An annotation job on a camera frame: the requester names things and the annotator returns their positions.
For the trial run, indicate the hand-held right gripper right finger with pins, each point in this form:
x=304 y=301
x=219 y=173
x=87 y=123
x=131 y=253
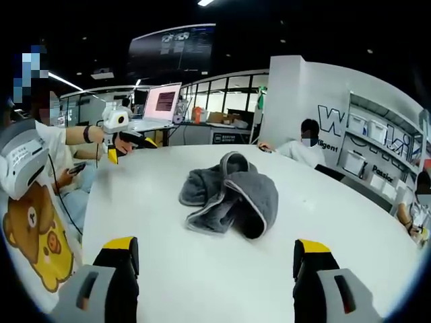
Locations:
x=313 y=289

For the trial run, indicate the large dark wall screen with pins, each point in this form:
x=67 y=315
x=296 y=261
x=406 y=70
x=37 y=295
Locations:
x=171 y=50

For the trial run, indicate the grey towel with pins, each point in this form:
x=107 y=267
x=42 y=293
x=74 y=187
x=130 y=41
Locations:
x=232 y=198

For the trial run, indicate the white storage bin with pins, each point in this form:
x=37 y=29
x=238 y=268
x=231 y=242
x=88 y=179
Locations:
x=377 y=132
x=354 y=162

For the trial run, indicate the black phone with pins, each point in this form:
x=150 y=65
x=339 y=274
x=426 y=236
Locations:
x=77 y=167

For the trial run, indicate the person in bear shirt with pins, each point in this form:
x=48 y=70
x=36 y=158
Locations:
x=37 y=242

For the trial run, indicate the grey background desk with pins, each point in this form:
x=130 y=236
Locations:
x=202 y=129

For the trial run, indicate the ceiling projector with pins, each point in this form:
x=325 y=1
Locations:
x=102 y=72

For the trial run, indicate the white table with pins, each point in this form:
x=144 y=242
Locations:
x=188 y=269

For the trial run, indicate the open laptop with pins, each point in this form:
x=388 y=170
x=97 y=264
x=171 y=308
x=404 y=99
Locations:
x=161 y=102

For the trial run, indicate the orange container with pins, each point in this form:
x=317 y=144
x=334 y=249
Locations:
x=197 y=114

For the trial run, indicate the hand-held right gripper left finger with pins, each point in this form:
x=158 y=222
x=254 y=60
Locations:
x=116 y=286

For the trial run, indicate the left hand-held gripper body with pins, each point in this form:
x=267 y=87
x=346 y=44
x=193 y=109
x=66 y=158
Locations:
x=114 y=121

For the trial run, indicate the cardboard box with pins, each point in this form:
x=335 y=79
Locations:
x=219 y=117

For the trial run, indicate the metal shelf rack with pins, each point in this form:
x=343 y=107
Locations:
x=387 y=111

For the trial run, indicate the dark wristband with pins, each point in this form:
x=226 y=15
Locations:
x=88 y=134

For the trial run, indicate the white grey chest device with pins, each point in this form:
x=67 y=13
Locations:
x=20 y=158

